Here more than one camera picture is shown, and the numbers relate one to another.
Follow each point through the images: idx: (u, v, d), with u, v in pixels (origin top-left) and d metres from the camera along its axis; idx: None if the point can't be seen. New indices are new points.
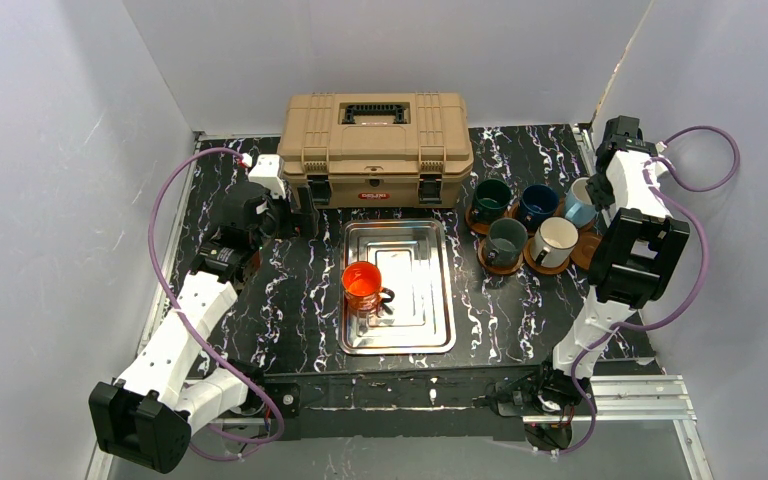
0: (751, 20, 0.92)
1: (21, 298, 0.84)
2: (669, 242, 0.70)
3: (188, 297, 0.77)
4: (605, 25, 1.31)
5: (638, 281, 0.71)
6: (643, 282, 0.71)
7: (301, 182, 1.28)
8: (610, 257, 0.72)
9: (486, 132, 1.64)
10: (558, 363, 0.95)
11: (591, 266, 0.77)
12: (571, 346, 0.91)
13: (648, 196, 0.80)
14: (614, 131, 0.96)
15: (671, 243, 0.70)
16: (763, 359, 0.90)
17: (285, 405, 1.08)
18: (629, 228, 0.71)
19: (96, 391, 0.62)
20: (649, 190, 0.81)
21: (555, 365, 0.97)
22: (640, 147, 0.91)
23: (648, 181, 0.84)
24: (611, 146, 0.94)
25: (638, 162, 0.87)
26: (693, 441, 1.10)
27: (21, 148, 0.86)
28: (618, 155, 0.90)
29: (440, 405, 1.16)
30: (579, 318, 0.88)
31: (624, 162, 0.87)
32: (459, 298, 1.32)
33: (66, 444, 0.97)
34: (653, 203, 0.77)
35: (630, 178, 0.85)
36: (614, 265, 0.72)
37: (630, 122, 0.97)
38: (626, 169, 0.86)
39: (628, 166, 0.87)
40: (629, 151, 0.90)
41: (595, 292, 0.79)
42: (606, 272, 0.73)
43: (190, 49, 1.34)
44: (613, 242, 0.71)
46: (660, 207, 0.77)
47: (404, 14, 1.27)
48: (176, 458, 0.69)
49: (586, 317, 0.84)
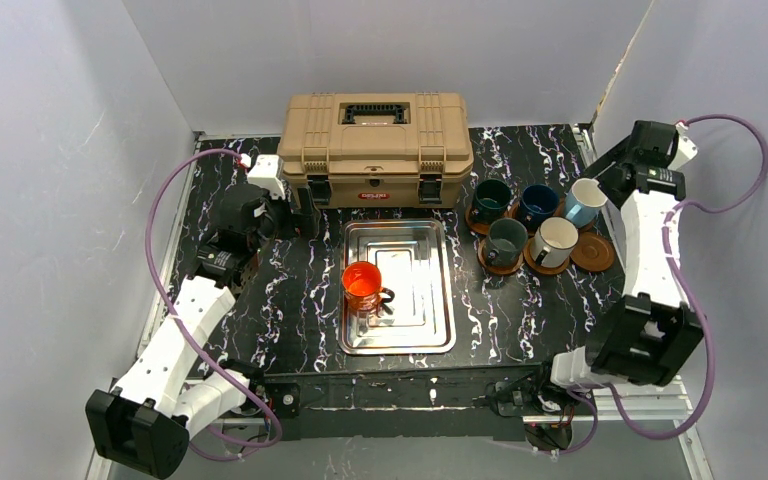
0: (752, 20, 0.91)
1: (22, 298, 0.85)
2: (679, 333, 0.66)
3: (185, 302, 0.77)
4: (606, 24, 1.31)
5: (637, 367, 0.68)
6: (643, 366, 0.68)
7: (301, 182, 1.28)
8: (613, 346, 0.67)
9: (486, 133, 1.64)
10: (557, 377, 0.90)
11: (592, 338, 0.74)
12: (567, 378, 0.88)
13: (656, 273, 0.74)
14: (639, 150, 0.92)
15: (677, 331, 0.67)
16: (761, 359, 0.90)
17: (285, 405, 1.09)
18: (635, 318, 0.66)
19: (93, 399, 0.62)
20: (665, 258, 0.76)
21: (554, 378, 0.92)
22: (664, 181, 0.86)
23: (668, 245, 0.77)
24: (632, 174, 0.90)
25: (658, 214, 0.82)
26: (693, 441, 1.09)
27: (22, 148, 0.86)
28: (636, 197, 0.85)
29: (440, 405, 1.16)
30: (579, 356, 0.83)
31: (643, 210, 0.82)
32: (459, 298, 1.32)
33: (65, 444, 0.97)
34: (659, 282, 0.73)
35: (644, 235, 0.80)
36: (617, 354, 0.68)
37: (665, 136, 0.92)
38: (643, 223, 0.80)
39: (645, 216, 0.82)
40: (651, 194, 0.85)
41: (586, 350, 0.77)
42: (607, 359, 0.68)
43: (190, 49, 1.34)
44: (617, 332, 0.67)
46: (668, 290, 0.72)
47: (404, 14, 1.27)
48: (175, 463, 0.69)
49: (582, 372, 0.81)
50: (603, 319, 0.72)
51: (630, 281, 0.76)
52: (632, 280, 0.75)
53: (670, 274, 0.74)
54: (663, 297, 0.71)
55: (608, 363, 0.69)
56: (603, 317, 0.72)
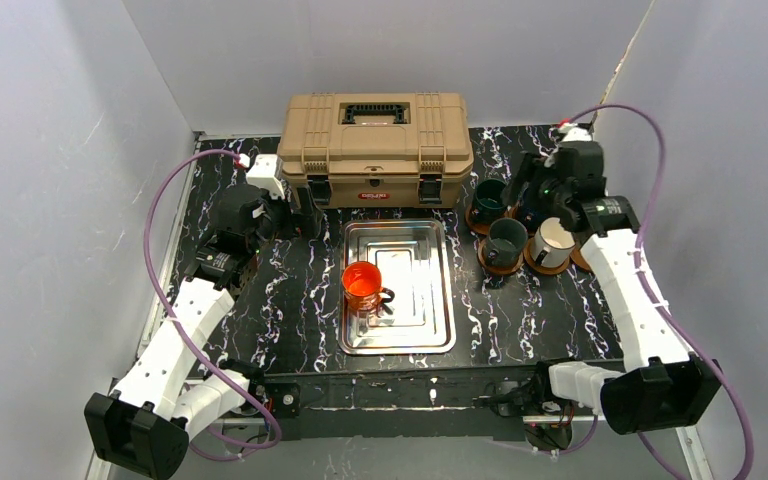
0: (752, 21, 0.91)
1: (22, 298, 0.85)
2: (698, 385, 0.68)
3: (184, 304, 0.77)
4: (606, 23, 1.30)
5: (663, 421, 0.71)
6: (669, 416, 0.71)
7: (301, 182, 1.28)
8: (639, 414, 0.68)
9: (486, 133, 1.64)
10: (558, 392, 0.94)
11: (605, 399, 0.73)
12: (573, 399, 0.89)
13: (655, 336, 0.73)
14: (577, 184, 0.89)
15: (691, 379, 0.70)
16: (757, 360, 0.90)
17: (285, 405, 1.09)
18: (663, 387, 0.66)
19: (93, 402, 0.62)
20: (654, 310, 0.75)
21: (554, 391, 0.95)
22: (614, 214, 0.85)
23: (652, 292, 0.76)
24: (577, 215, 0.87)
25: (625, 254, 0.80)
26: (693, 441, 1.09)
27: (22, 148, 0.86)
28: (596, 242, 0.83)
29: (440, 405, 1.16)
30: (583, 386, 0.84)
31: (610, 257, 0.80)
32: (459, 298, 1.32)
33: (65, 444, 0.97)
34: (661, 344, 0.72)
35: (622, 287, 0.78)
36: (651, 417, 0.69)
37: (598, 162, 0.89)
38: (616, 273, 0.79)
39: (616, 262, 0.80)
40: (612, 233, 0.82)
41: (600, 382, 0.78)
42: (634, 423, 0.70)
43: (189, 49, 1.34)
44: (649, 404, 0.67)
46: (671, 344, 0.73)
47: (403, 14, 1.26)
48: (175, 464, 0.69)
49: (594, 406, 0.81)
50: (616, 382, 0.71)
51: (632, 344, 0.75)
52: (634, 342, 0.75)
53: (666, 325, 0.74)
54: (671, 355, 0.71)
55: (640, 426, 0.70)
56: (614, 381, 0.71)
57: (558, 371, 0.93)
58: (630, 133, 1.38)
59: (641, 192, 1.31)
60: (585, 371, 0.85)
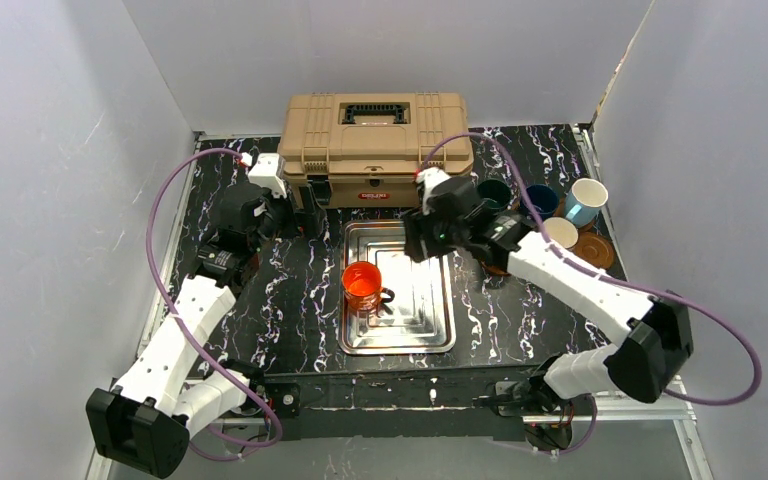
0: (751, 21, 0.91)
1: (22, 298, 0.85)
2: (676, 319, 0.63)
3: (186, 302, 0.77)
4: (606, 24, 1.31)
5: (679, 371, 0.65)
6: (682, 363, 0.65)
7: (301, 182, 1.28)
8: (656, 380, 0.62)
9: (486, 133, 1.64)
10: (564, 394, 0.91)
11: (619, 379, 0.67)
12: (584, 390, 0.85)
13: (621, 302, 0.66)
14: (471, 220, 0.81)
15: (666, 318, 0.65)
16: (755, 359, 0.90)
17: (285, 405, 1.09)
18: (650, 341, 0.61)
19: (93, 398, 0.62)
20: (600, 281, 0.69)
21: (562, 395, 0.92)
22: (514, 229, 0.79)
23: (586, 267, 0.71)
24: (487, 246, 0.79)
25: (545, 252, 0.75)
26: (693, 441, 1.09)
27: (22, 147, 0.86)
28: (515, 258, 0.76)
29: (440, 405, 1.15)
30: (587, 378, 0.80)
31: (535, 260, 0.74)
32: (459, 298, 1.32)
33: (64, 444, 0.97)
34: (629, 307, 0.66)
35: (563, 282, 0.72)
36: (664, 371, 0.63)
37: (472, 193, 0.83)
38: (549, 272, 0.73)
39: (543, 263, 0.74)
40: (522, 245, 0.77)
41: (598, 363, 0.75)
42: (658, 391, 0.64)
43: (189, 49, 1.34)
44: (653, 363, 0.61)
46: (635, 299, 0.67)
47: (403, 15, 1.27)
48: (175, 461, 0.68)
49: (608, 389, 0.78)
50: (618, 362, 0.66)
51: (609, 326, 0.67)
52: (608, 320, 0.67)
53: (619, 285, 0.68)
54: (642, 309, 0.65)
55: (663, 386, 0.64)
56: (615, 361, 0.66)
57: (554, 374, 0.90)
58: (630, 133, 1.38)
59: (641, 192, 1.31)
60: (578, 362, 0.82)
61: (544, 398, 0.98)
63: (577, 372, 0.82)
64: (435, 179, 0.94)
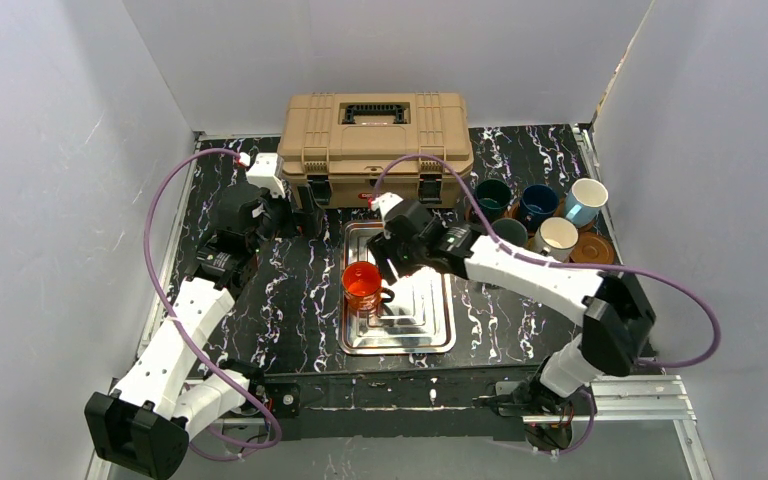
0: (751, 20, 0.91)
1: (22, 298, 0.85)
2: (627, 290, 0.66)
3: (184, 304, 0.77)
4: (605, 23, 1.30)
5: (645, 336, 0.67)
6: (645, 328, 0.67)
7: (301, 182, 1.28)
8: (622, 352, 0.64)
9: (486, 133, 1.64)
10: (563, 392, 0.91)
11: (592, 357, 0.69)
12: (580, 383, 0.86)
13: (574, 284, 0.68)
14: (425, 236, 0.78)
15: (618, 290, 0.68)
16: (754, 359, 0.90)
17: (285, 405, 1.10)
18: (608, 316, 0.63)
19: (93, 402, 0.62)
20: (550, 269, 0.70)
21: (561, 394, 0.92)
22: (466, 237, 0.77)
23: (534, 258, 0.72)
24: (444, 258, 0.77)
25: (497, 252, 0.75)
26: (693, 441, 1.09)
27: (22, 147, 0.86)
28: (471, 264, 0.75)
29: (440, 405, 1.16)
30: (575, 369, 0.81)
31: (489, 262, 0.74)
32: (459, 298, 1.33)
33: (64, 444, 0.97)
34: (583, 287, 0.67)
35: (519, 277, 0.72)
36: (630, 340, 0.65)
37: (422, 210, 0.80)
38: (505, 271, 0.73)
39: (497, 263, 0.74)
40: (474, 250, 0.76)
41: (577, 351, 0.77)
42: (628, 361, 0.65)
43: (189, 49, 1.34)
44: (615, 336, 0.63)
46: (586, 279, 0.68)
47: (403, 14, 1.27)
48: (175, 464, 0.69)
49: (600, 374, 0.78)
50: (587, 341, 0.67)
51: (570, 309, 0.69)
52: (567, 305, 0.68)
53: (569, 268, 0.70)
54: (594, 287, 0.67)
55: (633, 355, 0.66)
56: (583, 340, 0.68)
57: (548, 377, 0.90)
58: (630, 133, 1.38)
59: (640, 193, 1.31)
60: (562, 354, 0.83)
61: (545, 401, 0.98)
63: (568, 369, 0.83)
64: (393, 201, 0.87)
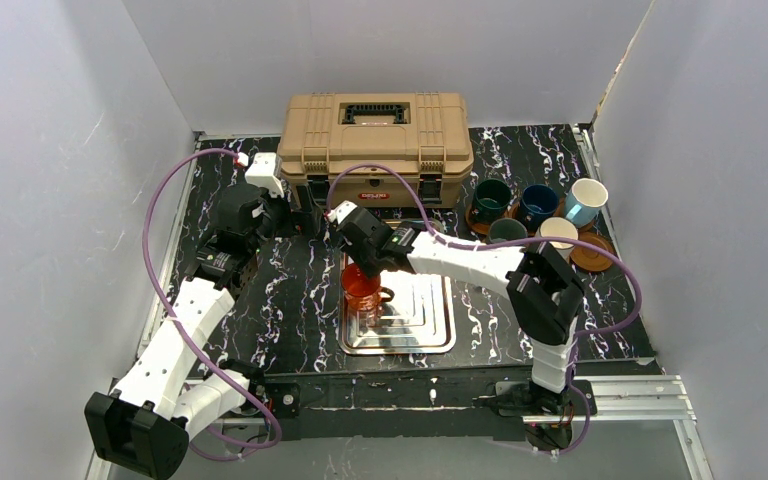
0: (751, 21, 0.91)
1: (22, 297, 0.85)
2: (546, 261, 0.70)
3: (184, 304, 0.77)
4: (605, 24, 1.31)
5: (573, 303, 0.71)
6: (572, 295, 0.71)
7: (301, 182, 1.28)
8: (551, 319, 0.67)
9: (486, 133, 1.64)
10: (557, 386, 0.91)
11: (531, 330, 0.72)
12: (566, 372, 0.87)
13: (500, 264, 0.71)
14: (372, 240, 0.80)
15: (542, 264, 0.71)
16: (754, 359, 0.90)
17: (285, 405, 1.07)
18: (528, 285, 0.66)
19: (93, 402, 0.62)
20: (479, 252, 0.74)
21: (557, 389, 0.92)
22: (409, 235, 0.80)
23: (464, 244, 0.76)
24: (392, 257, 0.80)
25: (433, 245, 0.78)
26: (693, 441, 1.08)
27: (22, 147, 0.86)
28: (412, 258, 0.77)
29: (440, 404, 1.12)
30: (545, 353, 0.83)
31: (427, 253, 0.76)
32: (459, 299, 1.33)
33: (64, 445, 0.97)
34: (507, 264, 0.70)
35: (455, 265, 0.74)
36: (557, 307, 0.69)
37: (368, 215, 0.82)
38: (442, 259, 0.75)
39: (435, 254, 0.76)
40: (415, 245, 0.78)
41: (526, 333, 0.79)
42: (561, 329, 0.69)
43: (189, 48, 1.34)
44: (539, 303, 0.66)
46: (509, 257, 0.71)
47: (403, 13, 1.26)
48: (175, 464, 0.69)
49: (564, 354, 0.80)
50: (521, 316, 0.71)
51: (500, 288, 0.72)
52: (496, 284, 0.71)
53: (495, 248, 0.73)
54: (517, 262, 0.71)
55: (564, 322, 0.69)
56: (518, 315, 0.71)
57: (537, 374, 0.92)
58: (630, 133, 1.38)
59: (640, 193, 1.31)
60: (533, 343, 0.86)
61: (547, 402, 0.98)
63: (541, 355, 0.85)
64: (347, 208, 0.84)
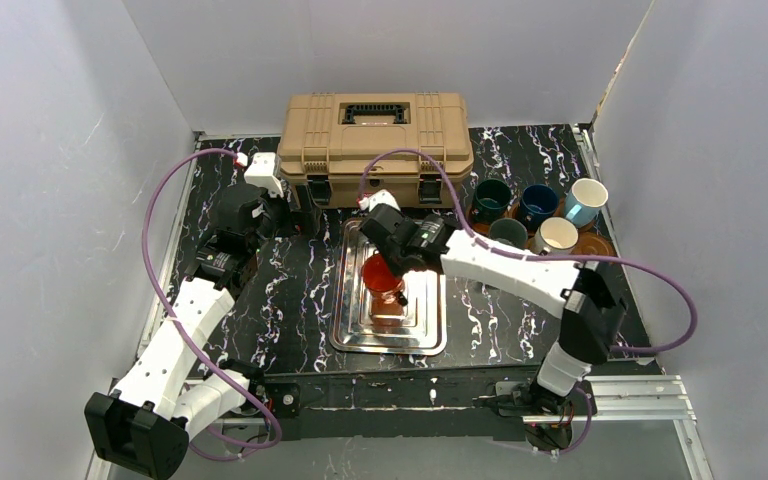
0: (752, 21, 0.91)
1: (22, 297, 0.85)
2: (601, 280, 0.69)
3: (184, 304, 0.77)
4: (605, 24, 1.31)
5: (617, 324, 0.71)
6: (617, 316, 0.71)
7: (301, 182, 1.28)
8: (598, 340, 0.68)
9: (486, 133, 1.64)
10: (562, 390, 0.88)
11: (570, 346, 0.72)
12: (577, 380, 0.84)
13: (553, 279, 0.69)
14: (396, 236, 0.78)
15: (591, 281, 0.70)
16: (754, 359, 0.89)
17: (285, 405, 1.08)
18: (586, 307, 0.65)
19: (93, 402, 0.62)
20: (527, 262, 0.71)
21: (562, 392, 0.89)
22: (437, 231, 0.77)
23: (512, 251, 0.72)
24: (419, 254, 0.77)
25: (473, 247, 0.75)
26: (693, 441, 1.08)
27: (22, 146, 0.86)
28: (446, 260, 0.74)
29: (440, 405, 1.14)
30: (565, 365, 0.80)
31: (466, 257, 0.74)
32: (459, 299, 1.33)
33: (63, 445, 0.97)
34: (560, 280, 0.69)
35: (497, 273, 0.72)
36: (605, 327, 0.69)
37: (391, 212, 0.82)
38: (482, 264, 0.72)
39: (474, 258, 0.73)
40: (449, 245, 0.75)
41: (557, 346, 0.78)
42: (603, 347, 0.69)
43: (189, 48, 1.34)
44: (593, 325, 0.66)
46: (562, 272, 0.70)
47: (403, 13, 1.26)
48: (175, 464, 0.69)
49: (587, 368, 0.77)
50: (565, 333, 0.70)
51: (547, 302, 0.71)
52: (543, 297, 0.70)
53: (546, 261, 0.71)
54: (570, 279, 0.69)
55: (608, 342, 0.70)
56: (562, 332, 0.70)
57: (543, 377, 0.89)
58: (630, 132, 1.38)
59: (640, 193, 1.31)
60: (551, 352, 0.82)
61: (547, 402, 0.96)
63: (559, 363, 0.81)
64: (387, 199, 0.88)
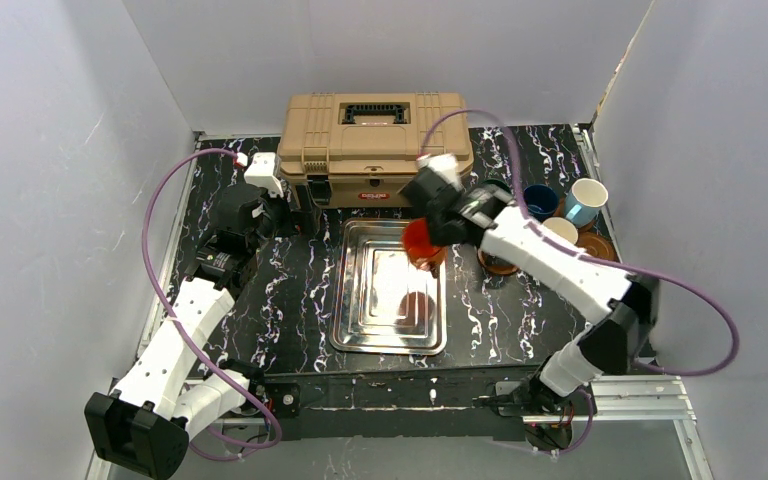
0: (752, 21, 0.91)
1: (22, 297, 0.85)
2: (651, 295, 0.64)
3: (184, 304, 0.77)
4: (605, 24, 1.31)
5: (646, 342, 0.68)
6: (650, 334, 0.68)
7: (301, 182, 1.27)
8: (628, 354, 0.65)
9: (486, 133, 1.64)
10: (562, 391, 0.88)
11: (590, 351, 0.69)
12: (580, 383, 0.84)
13: (604, 284, 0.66)
14: (439, 202, 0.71)
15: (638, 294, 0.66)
16: (754, 359, 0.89)
17: (285, 405, 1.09)
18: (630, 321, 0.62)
19: (93, 402, 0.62)
20: (579, 261, 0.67)
21: (562, 392, 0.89)
22: (485, 202, 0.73)
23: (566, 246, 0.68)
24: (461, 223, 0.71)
25: (524, 230, 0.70)
26: (693, 441, 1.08)
27: (22, 147, 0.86)
28: (491, 236, 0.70)
29: (440, 405, 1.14)
30: (575, 367, 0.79)
31: (514, 239, 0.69)
32: (459, 299, 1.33)
33: (63, 445, 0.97)
34: (610, 287, 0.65)
35: (543, 262, 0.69)
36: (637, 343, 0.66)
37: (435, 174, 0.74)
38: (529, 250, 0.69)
39: (522, 243, 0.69)
40: (498, 221, 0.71)
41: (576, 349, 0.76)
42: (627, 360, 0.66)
43: (189, 48, 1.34)
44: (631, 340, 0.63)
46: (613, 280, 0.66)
47: (403, 13, 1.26)
48: (175, 464, 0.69)
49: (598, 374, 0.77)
50: (591, 338, 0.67)
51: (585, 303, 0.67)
52: (585, 299, 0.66)
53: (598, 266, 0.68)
54: (620, 288, 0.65)
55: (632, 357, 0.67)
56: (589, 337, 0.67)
57: (547, 374, 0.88)
58: (630, 132, 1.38)
59: (641, 193, 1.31)
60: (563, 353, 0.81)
61: (545, 400, 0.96)
63: (568, 364, 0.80)
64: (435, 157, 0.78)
